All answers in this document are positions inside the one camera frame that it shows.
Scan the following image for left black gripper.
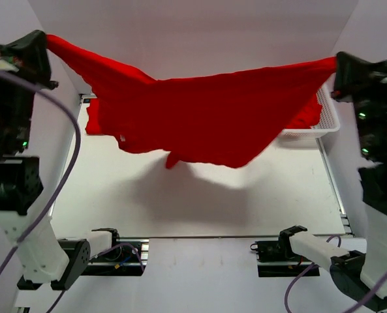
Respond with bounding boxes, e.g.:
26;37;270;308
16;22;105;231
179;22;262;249
0;29;56;153

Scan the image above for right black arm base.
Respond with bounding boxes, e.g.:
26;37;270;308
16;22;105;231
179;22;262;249
250;226;311;278

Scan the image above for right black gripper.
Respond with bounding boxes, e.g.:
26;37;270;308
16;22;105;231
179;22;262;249
331;50;387;159

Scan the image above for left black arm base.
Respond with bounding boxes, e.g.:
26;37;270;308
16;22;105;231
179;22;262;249
82;237;149;277

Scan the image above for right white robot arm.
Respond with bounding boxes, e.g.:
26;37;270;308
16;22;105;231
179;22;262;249
278;52;387;312

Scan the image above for red t shirts in basket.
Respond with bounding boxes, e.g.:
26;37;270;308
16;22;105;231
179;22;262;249
286;95;322;129

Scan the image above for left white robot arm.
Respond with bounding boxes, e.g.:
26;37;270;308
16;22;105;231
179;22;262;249
0;30;122;291

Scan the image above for folded red t shirt stack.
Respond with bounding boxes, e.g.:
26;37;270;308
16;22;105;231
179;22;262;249
85;98;117;137

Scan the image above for white plastic basket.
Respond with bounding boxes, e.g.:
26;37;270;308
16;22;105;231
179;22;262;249
279;83;341;139

